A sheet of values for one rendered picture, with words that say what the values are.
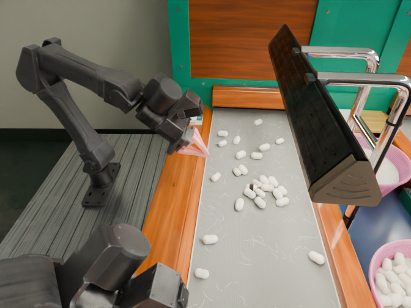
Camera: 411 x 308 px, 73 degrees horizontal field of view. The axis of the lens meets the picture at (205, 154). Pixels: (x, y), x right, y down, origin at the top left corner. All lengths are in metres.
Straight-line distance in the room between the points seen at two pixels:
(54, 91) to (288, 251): 0.69
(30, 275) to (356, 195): 0.38
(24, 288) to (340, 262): 0.56
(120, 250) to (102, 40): 1.79
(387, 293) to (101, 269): 0.57
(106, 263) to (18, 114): 2.29
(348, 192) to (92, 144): 0.67
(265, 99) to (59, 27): 1.47
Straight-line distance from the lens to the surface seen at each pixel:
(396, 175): 1.02
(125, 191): 0.92
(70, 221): 0.89
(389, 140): 0.62
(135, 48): 2.00
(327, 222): 0.74
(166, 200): 0.73
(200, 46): 1.09
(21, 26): 2.25
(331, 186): 0.35
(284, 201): 0.76
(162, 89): 0.60
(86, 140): 0.83
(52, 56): 0.75
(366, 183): 0.36
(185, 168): 0.82
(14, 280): 0.37
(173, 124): 0.64
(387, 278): 0.74
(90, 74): 0.70
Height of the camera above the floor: 1.29
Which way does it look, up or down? 37 degrees down
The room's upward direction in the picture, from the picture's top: straight up
